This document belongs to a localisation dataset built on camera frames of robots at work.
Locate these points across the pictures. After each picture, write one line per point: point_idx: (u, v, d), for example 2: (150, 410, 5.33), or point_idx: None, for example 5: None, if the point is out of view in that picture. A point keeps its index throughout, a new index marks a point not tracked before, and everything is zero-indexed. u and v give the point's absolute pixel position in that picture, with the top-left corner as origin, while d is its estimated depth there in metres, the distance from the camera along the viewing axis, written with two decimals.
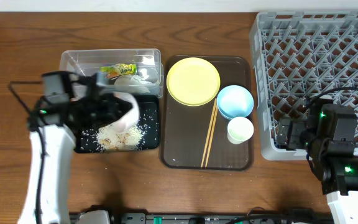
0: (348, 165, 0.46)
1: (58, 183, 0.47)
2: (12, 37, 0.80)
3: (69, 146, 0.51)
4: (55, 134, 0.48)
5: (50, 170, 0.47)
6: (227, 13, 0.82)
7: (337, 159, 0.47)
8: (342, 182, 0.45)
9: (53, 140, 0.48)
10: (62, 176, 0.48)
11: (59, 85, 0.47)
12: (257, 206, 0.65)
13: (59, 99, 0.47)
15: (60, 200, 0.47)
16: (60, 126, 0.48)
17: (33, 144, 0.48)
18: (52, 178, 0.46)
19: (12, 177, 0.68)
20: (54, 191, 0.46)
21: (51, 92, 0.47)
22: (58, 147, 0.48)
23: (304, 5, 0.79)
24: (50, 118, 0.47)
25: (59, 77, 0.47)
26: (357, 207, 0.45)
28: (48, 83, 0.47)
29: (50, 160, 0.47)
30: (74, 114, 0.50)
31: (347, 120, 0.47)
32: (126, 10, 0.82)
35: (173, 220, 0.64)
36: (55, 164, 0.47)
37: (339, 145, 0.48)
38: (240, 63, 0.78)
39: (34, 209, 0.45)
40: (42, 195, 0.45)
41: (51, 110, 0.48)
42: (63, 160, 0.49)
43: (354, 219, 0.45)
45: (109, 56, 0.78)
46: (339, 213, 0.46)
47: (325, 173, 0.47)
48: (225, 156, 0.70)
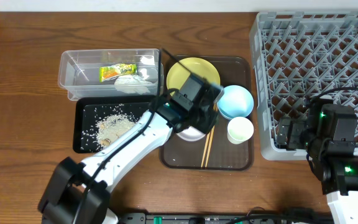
0: (348, 165, 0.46)
1: (130, 162, 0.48)
2: (12, 37, 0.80)
3: (152, 147, 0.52)
4: (160, 126, 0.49)
5: (133, 145, 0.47)
6: (227, 14, 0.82)
7: (337, 159, 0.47)
8: (342, 181, 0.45)
9: (155, 129, 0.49)
10: (133, 160, 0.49)
11: (194, 91, 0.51)
12: (257, 206, 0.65)
13: (184, 102, 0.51)
15: (119, 173, 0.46)
16: (169, 125, 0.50)
17: (143, 117, 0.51)
18: (131, 152, 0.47)
19: (12, 177, 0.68)
20: (128, 160, 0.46)
21: (183, 92, 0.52)
22: (155, 136, 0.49)
23: (304, 5, 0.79)
24: (164, 111, 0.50)
25: (197, 88, 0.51)
26: (357, 208, 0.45)
28: (189, 84, 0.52)
29: (143, 140, 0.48)
30: (181, 122, 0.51)
31: (347, 120, 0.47)
32: (125, 10, 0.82)
35: (173, 220, 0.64)
36: (143, 147, 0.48)
37: (338, 145, 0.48)
38: (240, 63, 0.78)
39: (103, 158, 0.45)
40: (116, 157, 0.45)
41: (176, 107, 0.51)
42: (146, 149, 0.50)
43: (354, 219, 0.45)
45: (109, 56, 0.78)
46: (339, 213, 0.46)
47: (325, 174, 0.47)
48: (225, 156, 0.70)
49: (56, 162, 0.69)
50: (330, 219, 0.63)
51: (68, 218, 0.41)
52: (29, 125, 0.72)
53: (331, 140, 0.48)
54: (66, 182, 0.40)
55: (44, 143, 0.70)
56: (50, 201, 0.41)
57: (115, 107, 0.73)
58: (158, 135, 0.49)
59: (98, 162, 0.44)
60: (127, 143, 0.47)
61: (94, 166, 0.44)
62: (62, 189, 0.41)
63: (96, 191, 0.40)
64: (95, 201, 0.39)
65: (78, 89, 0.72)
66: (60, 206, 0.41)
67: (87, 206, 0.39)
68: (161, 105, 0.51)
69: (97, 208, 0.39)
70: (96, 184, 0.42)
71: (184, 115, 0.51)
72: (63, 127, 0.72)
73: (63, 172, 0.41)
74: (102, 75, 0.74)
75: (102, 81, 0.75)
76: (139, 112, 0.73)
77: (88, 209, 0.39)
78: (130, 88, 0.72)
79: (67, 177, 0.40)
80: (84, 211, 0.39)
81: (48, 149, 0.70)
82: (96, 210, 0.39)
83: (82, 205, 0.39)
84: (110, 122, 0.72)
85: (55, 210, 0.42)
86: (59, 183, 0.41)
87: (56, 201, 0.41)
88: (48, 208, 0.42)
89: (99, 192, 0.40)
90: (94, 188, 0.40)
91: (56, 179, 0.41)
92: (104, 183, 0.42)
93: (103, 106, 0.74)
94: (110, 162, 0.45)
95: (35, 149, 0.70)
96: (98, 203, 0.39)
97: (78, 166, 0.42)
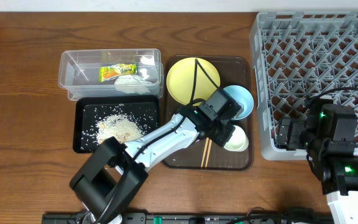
0: (348, 165, 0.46)
1: (161, 157, 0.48)
2: (12, 37, 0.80)
3: (179, 148, 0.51)
4: (191, 126, 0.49)
5: (165, 141, 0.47)
6: (227, 14, 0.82)
7: (337, 158, 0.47)
8: (342, 181, 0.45)
9: (188, 127, 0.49)
10: (165, 154, 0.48)
11: (220, 103, 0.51)
12: (257, 206, 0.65)
13: (209, 113, 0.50)
15: (155, 162, 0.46)
16: (197, 130, 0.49)
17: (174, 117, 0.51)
18: (165, 147, 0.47)
19: (13, 177, 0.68)
20: (163, 152, 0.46)
21: (209, 102, 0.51)
22: (184, 135, 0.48)
23: (304, 5, 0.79)
24: (190, 119, 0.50)
25: (223, 101, 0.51)
26: (357, 208, 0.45)
28: (214, 98, 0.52)
29: (175, 137, 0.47)
30: (205, 130, 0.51)
31: (347, 120, 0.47)
32: (125, 10, 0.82)
35: (173, 220, 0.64)
36: (176, 142, 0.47)
37: (338, 145, 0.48)
38: (240, 63, 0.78)
39: (142, 143, 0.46)
40: (153, 144, 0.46)
41: (202, 117, 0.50)
42: (177, 147, 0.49)
43: (354, 219, 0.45)
45: (109, 56, 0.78)
46: (339, 213, 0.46)
47: (325, 174, 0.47)
48: (225, 156, 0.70)
49: (56, 161, 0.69)
50: (330, 219, 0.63)
51: (99, 197, 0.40)
52: (29, 125, 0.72)
53: (332, 139, 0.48)
54: (109, 159, 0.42)
55: (45, 143, 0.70)
56: (85, 177, 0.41)
57: (115, 108, 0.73)
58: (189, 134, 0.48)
59: (137, 146, 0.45)
60: (163, 135, 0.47)
61: (132, 149, 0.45)
62: (103, 165, 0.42)
63: (137, 170, 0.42)
64: (134, 180, 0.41)
65: (78, 89, 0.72)
66: (92, 184, 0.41)
67: (126, 184, 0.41)
68: (188, 114, 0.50)
69: (136, 185, 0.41)
70: (135, 165, 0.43)
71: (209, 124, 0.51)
72: (63, 127, 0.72)
73: (107, 149, 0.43)
74: (102, 75, 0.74)
75: (102, 81, 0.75)
76: (139, 112, 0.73)
77: (126, 188, 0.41)
78: (130, 88, 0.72)
79: (111, 154, 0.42)
80: (122, 188, 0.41)
81: (48, 149, 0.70)
82: (133, 188, 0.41)
83: (123, 181, 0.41)
84: (110, 122, 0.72)
85: (84, 188, 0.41)
86: (100, 160, 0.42)
87: (92, 177, 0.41)
88: (79, 185, 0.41)
89: (138, 172, 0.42)
90: (133, 167, 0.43)
91: (99, 154, 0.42)
92: (141, 165, 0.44)
93: (103, 106, 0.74)
94: (146, 150, 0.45)
95: (35, 149, 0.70)
96: (137, 182, 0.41)
97: (120, 146, 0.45)
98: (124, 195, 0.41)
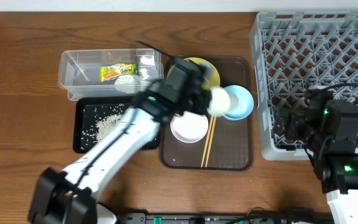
0: (348, 163, 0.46)
1: (117, 162, 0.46)
2: (12, 37, 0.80)
3: (144, 142, 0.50)
4: (144, 123, 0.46)
5: (115, 145, 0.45)
6: (227, 13, 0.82)
7: (337, 158, 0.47)
8: (342, 181, 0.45)
9: (139, 126, 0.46)
10: (120, 160, 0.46)
11: (179, 81, 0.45)
12: (257, 206, 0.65)
13: (168, 93, 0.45)
15: (106, 176, 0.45)
16: (154, 119, 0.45)
17: (125, 117, 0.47)
18: (114, 154, 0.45)
19: (12, 177, 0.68)
20: (112, 163, 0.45)
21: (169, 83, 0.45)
22: (137, 134, 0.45)
23: (304, 5, 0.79)
24: (147, 107, 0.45)
25: (182, 75, 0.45)
26: (357, 206, 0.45)
28: (173, 74, 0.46)
29: (125, 140, 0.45)
30: (168, 116, 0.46)
31: (350, 119, 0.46)
32: (125, 10, 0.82)
35: (173, 220, 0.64)
36: (128, 145, 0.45)
37: (339, 144, 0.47)
38: (240, 63, 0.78)
39: (86, 163, 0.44)
40: (99, 160, 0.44)
41: (162, 101, 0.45)
42: (133, 147, 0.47)
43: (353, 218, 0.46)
45: (109, 56, 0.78)
46: (339, 211, 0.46)
47: (325, 173, 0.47)
48: (225, 156, 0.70)
49: (56, 162, 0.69)
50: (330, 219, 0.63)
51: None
52: (29, 125, 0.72)
53: (334, 138, 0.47)
54: (50, 193, 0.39)
55: (44, 144, 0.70)
56: (38, 213, 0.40)
57: (115, 108, 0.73)
58: (142, 131, 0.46)
59: (81, 168, 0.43)
60: (109, 144, 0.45)
61: (76, 173, 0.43)
62: (48, 198, 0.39)
63: (80, 198, 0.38)
64: (80, 209, 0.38)
65: (78, 89, 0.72)
66: (47, 218, 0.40)
67: (74, 214, 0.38)
68: (145, 101, 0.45)
69: (84, 214, 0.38)
70: (79, 192, 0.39)
71: (171, 107, 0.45)
72: (63, 127, 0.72)
73: (45, 183, 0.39)
74: (102, 75, 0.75)
75: (102, 81, 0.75)
76: None
77: (76, 217, 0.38)
78: (130, 88, 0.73)
79: (50, 187, 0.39)
80: (72, 219, 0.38)
81: (48, 149, 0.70)
82: (83, 216, 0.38)
83: (70, 211, 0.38)
84: (110, 122, 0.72)
85: (42, 222, 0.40)
86: (43, 194, 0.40)
87: (44, 212, 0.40)
88: (38, 220, 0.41)
89: (82, 198, 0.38)
90: (76, 196, 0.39)
91: (40, 190, 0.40)
92: (87, 190, 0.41)
93: (103, 106, 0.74)
94: (89, 172, 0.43)
95: (35, 149, 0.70)
96: (84, 211, 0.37)
97: (59, 174, 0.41)
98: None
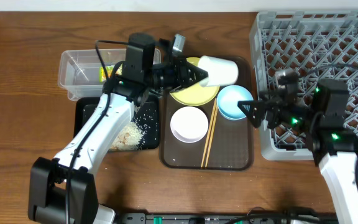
0: (335, 131, 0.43)
1: (105, 145, 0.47)
2: (12, 37, 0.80)
3: (124, 123, 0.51)
4: (120, 101, 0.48)
5: (99, 127, 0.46)
6: (227, 13, 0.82)
7: (326, 130, 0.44)
8: (331, 147, 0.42)
9: (117, 106, 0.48)
10: (107, 142, 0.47)
11: (140, 61, 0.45)
12: (257, 206, 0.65)
13: (135, 74, 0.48)
15: (97, 157, 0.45)
16: (129, 100, 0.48)
17: (100, 102, 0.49)
18: (100, 135, 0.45)
19: (12, 177, 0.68)
20: (100, 142, 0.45)
21: (130, 63, 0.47)
22: (119, 114, 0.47)
23: (304, 5, 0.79)
24: (117, 90, 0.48)
25: (140, 55, 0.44)
26: (346, 165, 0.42)
28: (130, 55, 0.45)
29: (107, 121, 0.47)
30: (142, 95, 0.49)
31: (339, 96, 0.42)
32: (125, 10, 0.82)
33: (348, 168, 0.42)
35: (173, 220, 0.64)
36: (111, 126, 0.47)
37: (329, 119, 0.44)
38: (240, 63, 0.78)
39: (75, 147, 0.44)
40: (87, 142, 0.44)
41: (130, 82, 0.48)
42: (116, 128, 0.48)
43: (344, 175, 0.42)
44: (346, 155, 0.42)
45: (109, 56, 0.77)
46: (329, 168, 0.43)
47: (314, 144, 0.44)
48: (225, 157, 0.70)
49: None
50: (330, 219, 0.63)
51: (61, 215, 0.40)
52: (28, 125, 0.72)
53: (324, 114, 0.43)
54: (46, 182, 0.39)
55: (44, 143, 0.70)
56: (39, 205, 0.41)
57: None
58: (121, 111, 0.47)
59: (71, 152, 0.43)
60: (92, 127, 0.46)
61: (67, 158, 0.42)
62: (45, 188, 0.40)
63: (78, 177, 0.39)
64: (80, 188, 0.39)
65: (78, 89, 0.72)
66: (50, 206, 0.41)
67: (76, 195, 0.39)
68: (115, 86, 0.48)
69: (84, 192, 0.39)
70: (74, 172, 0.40)
71: (140, 85, 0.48)
72: (63, 127, 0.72)
73: (38, 173, 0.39)
74: (102, 75, 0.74)
75: (102, 81, 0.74)
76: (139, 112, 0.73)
77: (78, 198, 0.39)
78: None
79: (44, 175, 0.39)
80: (74, 200, 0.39)
81: (48, 149, 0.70)
82: (84, 195, 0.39)
83: (69, 193, 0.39)
84: None
85: (45, 212, 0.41)
86: (39, 185, 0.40)
87: (44, 202, 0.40)
88: (40, 211, 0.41)
89: (79, 177, 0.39)
90: (73, 176, 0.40)
91: (34, 182, 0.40)
92: (82, 169, 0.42)
93: None
94: (79, 155, 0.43)
95: (35, 149, 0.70)
96: (84, 188, 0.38)
97: (51, 163, 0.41)
98: (79, 205, 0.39)
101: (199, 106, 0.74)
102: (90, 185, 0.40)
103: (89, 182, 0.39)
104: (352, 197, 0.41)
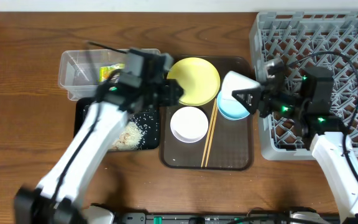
0: (322, 116, 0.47)
1: (93, 160, 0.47)
2: (12, 37, 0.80)
3: (115, 134, 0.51)
4: (110, 116, 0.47)
5: (87, 146, 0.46)
6: (227, 13, 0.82)
7: (314, 117, 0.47)
8: (319, 129, 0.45)
9: (107, 121, 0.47)
10: (96, 158, 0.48)
11: (138, 66, 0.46)
12: (257, 206, 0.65)
13: (130, 81, 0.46)
15: (86, 175, 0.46)
16: (121, 107, 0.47)
17: (89, 115, 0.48)
18: (87, 154, 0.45)
19: (12, 177, 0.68)
20: (87, 163, 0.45)
21: (128, 69, 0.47)
22: (107, 129, 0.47)
23: (305, 5, 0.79)
24: (109, 97, 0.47)
25: (140, 60, 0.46)
26: (334, 142, 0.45)
28: (130, 60, 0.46)
29: (95, 137, 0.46)
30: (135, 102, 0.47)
31: (325, 83, 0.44)
32: (125, 10, 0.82)
33: (336, 142, 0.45)
35: (173, 220, 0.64)
36: (99, 143, 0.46)
37: (316, 106, 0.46)
38: (240, 63, 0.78)
39: (61, 171, 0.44)
40: (73, 163, 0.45)
41: (123, 90, 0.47)
42: (105, 141, 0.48)
43: (334, 151, 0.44)
44: (334, 134, 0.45)
45: (109, 56, 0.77)
46: (319, 147, 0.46)
47: (303, 129, 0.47)
48: (225, 156, 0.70)
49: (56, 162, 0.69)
50: (331, 219, 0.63)
51: None
52: (28, 125, 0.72)
53: (311, 101, 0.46)
54: (29, 213, 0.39)
55: (45, 143, 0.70)
56: None
57: None
58: (111, 126, 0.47)
59: (56, 177, 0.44)
60: (79, 145, 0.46)
61: (52, 182, 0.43)
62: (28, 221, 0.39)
63: (63, 209, 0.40)
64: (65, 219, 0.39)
65: (78, 89, 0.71)
66: None
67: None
68: (107, 93, 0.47)
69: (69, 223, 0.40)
70: (60, 203, 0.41)
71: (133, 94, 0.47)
72: (63, 127, 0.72)
73: (22, 203, 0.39)
74: (102, 75, 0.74)
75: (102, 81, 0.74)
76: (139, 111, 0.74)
77: None
78: None
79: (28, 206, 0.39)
80: None
81: (48, 149, 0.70)
82: None
83: None
84: None
85: None
86: (20, 216, 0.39)
87: None
88: None
89: (65, 208, 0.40)
90: (58, 208, 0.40)
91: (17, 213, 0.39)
92: (66, 199, 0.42)
93: None
94: (66, 179, 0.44)
95: (35, 149, 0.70)
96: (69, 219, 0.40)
97: (34, 193, 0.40)
98: None
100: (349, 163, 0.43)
101: (199, 106, 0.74)
102: (76, 215, 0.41)
103: (75, 213, 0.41)
104: (341, 167, 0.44)
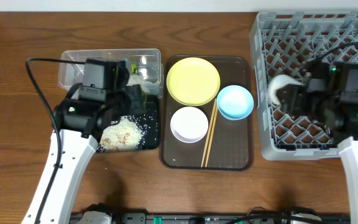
0: None
1: (69, 194, 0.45)
2: (12, 37, 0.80)
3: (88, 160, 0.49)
4: (75, 145, 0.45)
5: (58, 181, 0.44)
6: (227, 13, 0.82)
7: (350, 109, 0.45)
8: (356, 126, 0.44)
9: (71, 152, 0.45)
10: (71, 191, 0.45)
11: (100, 76, 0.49)
12: (257, 206, 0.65)
13: (94, 94, 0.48)
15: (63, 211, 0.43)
16: (88, 127, 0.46)
17: (51, 147, 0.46)
18: (59, 190, 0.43)
19: (11, 177, 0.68)
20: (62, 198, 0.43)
21: (89, 83, 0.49)
22: (76, 159, 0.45)
23: (305, 5, 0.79)
24: (71, 118, 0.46)
25: (101, 70, 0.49)
26: None
28: (89, 71, 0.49)
29: (64, 172, 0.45)
30: (101, 118, 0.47)
31: None
32: (125, 10, 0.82)
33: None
35: (173, 220, 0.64)
36: (69, 176, 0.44)
37: (350, 96, 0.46)
38: (240, 63, 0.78)
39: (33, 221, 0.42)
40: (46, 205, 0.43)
41: (82, 108, 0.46)
42: (78, 172, 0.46)
43: None
44: None
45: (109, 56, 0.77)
46: (352, 158, 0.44)
47: (337, 122, 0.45)
48: (225, 156, 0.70)
49: None
50: (331, 219, 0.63)
51: None
52: (28, 125, 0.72)
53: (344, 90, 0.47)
54: None
55: (45, 143, 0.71)
56: None
57: None
58: (78, 155, 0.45)
59: None
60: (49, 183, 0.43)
61: None
62: None
63: None
64: None
65: None
66: None
67: None
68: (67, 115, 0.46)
69: None
70: None
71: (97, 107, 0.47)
72: None
73: None
74: None
75: None
76: None
77: None
78: None
79: None
80: None
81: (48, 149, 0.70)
82: None
83: None
84: None
85: None
86: None
87: None
88: None
89: None
90: None
91: None
92: None
93: None
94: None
95: (35, 149, 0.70)
96: None
97: None
98: None
100: None
101: (199, 106, 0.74)
102: None
103: None
104: None
